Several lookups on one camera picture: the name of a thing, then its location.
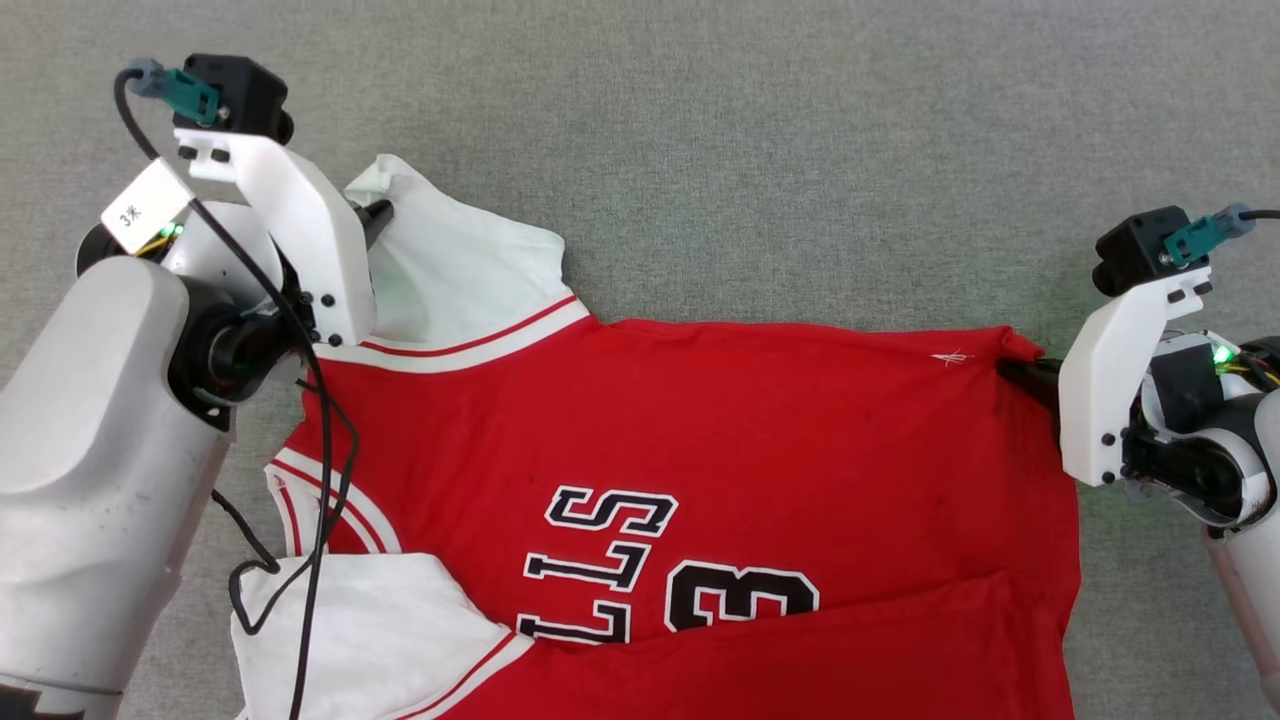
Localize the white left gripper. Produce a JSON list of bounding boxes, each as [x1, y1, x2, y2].
[[174, 129, 396, 348]]

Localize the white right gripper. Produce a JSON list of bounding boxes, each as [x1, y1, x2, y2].
[[997, 264, 1214, 489]]

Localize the red and white basketball jersey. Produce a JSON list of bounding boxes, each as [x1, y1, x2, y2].
[[232, 153, 1084, 720]]

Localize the teal right camera connector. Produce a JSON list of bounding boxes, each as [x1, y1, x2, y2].
[[1163, 214, 1228, 268]]

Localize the teal camera connector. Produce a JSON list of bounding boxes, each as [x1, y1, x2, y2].
[[127, 57, 222, 127], [1163, 214, 1228, 268]]

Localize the teal left camera connector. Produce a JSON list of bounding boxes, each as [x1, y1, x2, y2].
[[127, 57, 222, 127]]

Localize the white paper cable tag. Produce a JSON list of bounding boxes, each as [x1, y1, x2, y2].
[[99, 157, 197, 257]]

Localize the thin black cable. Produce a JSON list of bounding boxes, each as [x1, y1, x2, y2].
[[209, 487, 333, 638]]

